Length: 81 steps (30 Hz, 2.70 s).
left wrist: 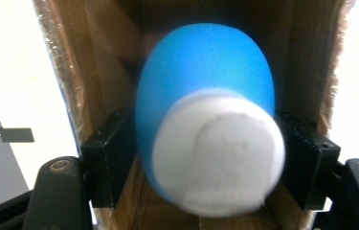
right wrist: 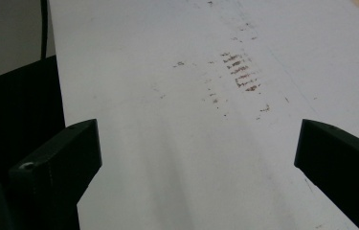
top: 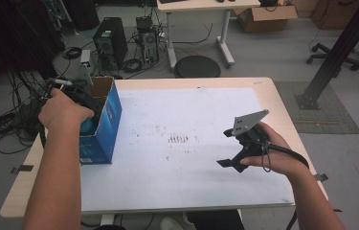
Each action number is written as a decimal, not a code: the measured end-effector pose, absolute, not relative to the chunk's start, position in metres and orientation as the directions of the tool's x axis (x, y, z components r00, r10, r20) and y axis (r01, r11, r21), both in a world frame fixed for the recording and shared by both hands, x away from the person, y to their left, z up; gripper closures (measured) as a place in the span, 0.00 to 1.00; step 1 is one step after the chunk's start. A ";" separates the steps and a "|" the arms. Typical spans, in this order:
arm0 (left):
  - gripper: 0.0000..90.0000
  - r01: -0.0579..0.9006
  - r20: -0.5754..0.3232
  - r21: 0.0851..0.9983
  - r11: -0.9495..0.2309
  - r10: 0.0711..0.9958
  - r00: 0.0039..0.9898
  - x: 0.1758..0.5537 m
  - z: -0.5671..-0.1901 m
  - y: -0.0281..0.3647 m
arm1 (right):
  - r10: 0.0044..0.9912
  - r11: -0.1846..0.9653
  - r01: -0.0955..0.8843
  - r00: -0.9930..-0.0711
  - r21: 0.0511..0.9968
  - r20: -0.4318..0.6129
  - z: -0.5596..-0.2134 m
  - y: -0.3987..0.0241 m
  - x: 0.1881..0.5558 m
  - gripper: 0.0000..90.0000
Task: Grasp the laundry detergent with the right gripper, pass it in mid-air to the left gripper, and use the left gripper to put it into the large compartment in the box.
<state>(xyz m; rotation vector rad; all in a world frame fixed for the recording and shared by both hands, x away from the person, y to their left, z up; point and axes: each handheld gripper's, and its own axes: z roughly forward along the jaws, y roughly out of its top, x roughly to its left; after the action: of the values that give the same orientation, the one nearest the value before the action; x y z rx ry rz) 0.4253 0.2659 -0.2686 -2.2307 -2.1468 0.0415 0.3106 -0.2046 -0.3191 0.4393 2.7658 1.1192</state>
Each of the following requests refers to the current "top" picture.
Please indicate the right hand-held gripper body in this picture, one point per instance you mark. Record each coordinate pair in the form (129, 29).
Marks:
(247, 127)

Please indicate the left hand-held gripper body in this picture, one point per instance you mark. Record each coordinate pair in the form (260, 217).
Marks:
(84, 96)

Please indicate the teal ball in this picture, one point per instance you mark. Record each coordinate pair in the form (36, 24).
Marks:
(88, 126)

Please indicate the blue cardboard box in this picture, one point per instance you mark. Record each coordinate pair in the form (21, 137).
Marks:
(103, 137)

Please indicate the person's left hand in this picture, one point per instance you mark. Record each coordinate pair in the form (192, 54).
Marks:
(60, 111)

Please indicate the person's right hand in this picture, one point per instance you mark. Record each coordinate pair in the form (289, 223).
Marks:
(279, 156)

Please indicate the white table mat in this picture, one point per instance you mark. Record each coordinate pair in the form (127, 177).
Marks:
(183, 179)

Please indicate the person's black trousers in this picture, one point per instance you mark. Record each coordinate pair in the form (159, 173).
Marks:
(215, 220)

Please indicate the black computer tower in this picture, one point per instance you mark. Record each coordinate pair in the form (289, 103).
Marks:
(110, 40)

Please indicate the round black stool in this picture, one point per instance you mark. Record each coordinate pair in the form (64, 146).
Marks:
(197, 67)

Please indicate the grey floor mat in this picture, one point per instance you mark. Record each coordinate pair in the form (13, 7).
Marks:
(330, 118)

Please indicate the open computer case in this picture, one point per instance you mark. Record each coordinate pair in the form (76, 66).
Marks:
(148, 41)

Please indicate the white shoe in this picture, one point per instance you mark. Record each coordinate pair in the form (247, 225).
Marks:
(170, 224)

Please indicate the dark curtain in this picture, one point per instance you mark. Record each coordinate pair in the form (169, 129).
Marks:
(14, 28)

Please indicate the black office chair base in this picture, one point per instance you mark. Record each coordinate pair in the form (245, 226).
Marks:
(324, 52)

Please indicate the open brown cardboard box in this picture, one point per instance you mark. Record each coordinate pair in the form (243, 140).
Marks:
(264, 19)

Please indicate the black metal stand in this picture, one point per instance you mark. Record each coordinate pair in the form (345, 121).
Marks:
(336, 54)

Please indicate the white desk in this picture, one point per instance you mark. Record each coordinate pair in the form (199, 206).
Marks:
(199, 4)

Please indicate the brown cabinet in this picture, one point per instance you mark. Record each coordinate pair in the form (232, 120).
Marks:
(336, 14)

